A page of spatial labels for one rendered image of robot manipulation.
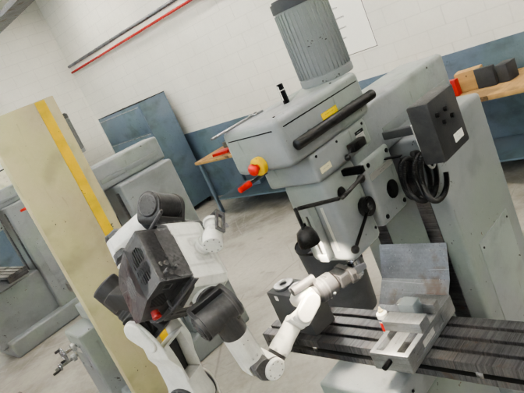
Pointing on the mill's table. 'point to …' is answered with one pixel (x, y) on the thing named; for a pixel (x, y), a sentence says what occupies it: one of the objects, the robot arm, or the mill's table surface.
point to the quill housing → (338, 213)
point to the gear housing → (320, 160)
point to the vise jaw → (405, 322)
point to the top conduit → (333, 120)
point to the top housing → (293, 125)
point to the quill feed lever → (366, 208)
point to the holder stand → (279, 301)
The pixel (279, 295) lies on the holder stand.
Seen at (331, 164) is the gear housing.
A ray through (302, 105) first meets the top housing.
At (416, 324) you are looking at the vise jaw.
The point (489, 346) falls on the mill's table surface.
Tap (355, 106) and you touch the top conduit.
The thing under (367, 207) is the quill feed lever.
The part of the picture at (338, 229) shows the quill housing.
